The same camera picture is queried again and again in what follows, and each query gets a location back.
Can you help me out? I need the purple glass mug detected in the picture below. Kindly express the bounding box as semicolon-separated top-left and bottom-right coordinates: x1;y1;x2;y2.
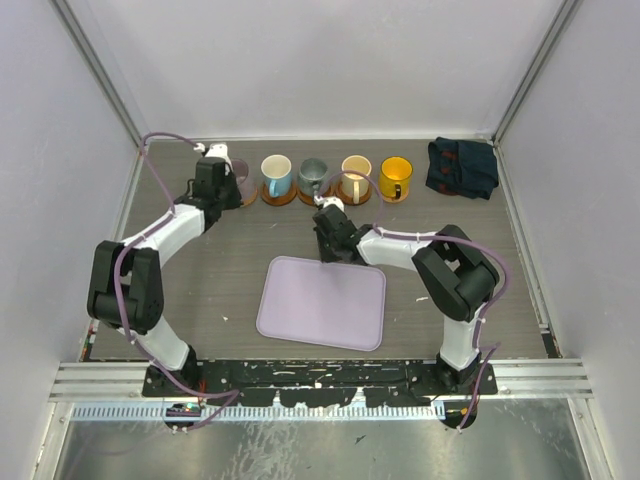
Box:
232;159;255;192

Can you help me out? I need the woven rattan coaster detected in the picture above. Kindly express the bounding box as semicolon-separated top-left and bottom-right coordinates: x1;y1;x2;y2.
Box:
239;184;259;207
377;182;409;204

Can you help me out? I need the brown wooden coaster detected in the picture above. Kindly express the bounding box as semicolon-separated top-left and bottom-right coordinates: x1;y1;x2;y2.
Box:
336;180;372;206
296;183;334;206
259;182;297;207

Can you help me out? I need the cream yellow mug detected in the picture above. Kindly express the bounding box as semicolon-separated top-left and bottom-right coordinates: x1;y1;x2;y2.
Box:
341;155;372;184

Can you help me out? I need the light blue mug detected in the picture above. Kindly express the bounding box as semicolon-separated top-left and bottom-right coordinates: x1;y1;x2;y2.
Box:
261;154;292;198

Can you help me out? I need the lilac plastic tray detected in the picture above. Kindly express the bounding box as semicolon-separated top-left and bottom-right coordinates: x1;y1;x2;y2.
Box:
256;256;386;352

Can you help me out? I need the grey-green ceramic mug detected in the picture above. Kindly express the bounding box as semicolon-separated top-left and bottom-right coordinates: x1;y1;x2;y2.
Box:
297;158;329;197

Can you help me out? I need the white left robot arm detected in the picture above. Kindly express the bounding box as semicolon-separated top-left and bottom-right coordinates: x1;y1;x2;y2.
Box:
87;154;242;396

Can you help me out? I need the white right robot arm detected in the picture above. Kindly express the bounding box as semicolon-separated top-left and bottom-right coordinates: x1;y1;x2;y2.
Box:
313;205;500;394

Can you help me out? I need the dark blue folded cloth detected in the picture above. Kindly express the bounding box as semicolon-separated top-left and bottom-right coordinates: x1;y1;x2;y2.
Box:
425;137;499;200

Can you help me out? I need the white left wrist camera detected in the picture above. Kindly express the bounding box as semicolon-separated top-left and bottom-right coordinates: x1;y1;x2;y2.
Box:
193;142;233;174

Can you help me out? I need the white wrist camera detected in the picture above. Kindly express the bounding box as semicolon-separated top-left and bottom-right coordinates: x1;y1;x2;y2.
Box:
314;196;344;212
193;142;233;174

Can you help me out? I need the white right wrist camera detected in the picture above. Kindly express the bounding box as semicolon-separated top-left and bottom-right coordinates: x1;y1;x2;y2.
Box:
314;196;344;212

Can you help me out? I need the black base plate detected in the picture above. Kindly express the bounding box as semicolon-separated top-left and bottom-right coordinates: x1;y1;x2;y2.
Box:
142;357;499;409

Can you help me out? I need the aluminium front rail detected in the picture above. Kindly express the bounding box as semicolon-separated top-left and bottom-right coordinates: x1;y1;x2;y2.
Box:
50;358;593;405

